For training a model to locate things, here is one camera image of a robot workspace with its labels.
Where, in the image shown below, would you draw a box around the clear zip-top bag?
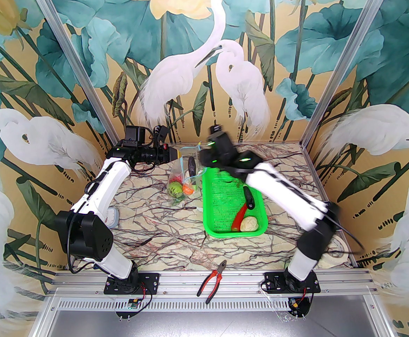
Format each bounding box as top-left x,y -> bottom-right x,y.
168,146 -> 205,207

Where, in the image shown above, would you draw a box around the red toy chili pepper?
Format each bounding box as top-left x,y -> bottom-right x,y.
232,203 -> 249,231

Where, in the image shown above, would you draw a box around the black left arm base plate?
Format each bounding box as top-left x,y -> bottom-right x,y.
105,272 -> 160,295

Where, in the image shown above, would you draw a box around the cream toy cauliflower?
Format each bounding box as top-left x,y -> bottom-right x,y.
240,216 -> 260,232

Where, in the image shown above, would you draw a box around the aluminium frame post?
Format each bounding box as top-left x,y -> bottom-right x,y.
27,0 -> 121,146
300,0 -> 395,146

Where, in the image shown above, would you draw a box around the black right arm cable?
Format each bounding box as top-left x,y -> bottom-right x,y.
317,202 -> 364,255

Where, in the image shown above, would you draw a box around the vented metal panel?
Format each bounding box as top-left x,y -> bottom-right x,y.
33,296 -> 394,337

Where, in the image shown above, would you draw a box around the green plastic mesh basket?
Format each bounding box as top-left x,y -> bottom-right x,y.
202,166 -> 268,238

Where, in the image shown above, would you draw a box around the red-handled pliers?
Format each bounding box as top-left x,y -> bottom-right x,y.
197,260 -> 227,304

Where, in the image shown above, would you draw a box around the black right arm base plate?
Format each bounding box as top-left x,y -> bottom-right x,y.
261,272 -> 321,295

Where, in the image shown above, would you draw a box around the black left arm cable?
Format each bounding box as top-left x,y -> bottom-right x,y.
66,213 -> 96,276

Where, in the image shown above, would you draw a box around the aluminium frame rail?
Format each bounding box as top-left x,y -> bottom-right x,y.
48,271 -> 377,297

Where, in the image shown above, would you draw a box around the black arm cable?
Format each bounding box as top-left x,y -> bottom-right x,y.
66,213 -> 96,276
317,202 -> 364,255

